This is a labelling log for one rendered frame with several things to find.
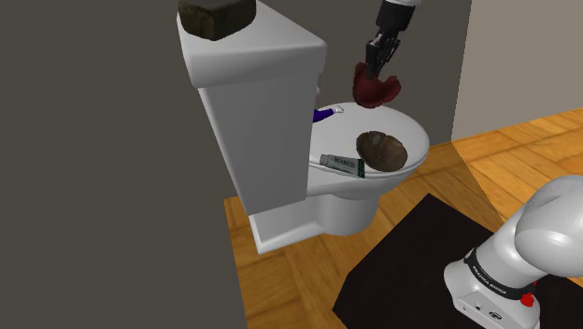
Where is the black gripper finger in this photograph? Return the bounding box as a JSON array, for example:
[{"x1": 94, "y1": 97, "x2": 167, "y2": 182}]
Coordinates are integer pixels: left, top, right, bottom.
[{"x1": 364, "y1": 30, "x2": 402, "y2": 81}]

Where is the dark red cloth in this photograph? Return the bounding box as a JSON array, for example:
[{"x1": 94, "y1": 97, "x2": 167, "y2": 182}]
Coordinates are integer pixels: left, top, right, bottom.
[{"x1": 353, "y1": 61, "x2": 403, "y2": 109}]

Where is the blue and white tube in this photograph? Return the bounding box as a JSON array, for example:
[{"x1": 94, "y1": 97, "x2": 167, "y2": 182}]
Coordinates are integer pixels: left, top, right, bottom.
[{"x1": 312, "y1": 105, "x2": 345, "y2": 124}]

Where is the brown oval bread loaf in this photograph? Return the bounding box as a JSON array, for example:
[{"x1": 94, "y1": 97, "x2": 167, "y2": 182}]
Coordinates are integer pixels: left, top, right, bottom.
[{"x1": 355, "y1": 131, "x2": 409, "y2": 173}]

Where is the grey green toothpaste tube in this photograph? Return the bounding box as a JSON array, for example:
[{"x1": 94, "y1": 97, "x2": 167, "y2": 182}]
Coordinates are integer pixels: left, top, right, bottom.
[{"x1": 319, "y1": 153, "x2": 366, "y2": 179}]

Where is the white toilet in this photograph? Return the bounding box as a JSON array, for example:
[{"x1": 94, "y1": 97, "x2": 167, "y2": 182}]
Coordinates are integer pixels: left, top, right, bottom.
[{"x1": 176, "y1": 0, "x2": 431, "y2": 255}]

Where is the dark brown rectangular block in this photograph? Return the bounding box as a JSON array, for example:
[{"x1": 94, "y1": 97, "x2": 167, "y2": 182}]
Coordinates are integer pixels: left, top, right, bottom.
[{"x1": 177, "y1": 0, "x2": 258, "y2": 42}]

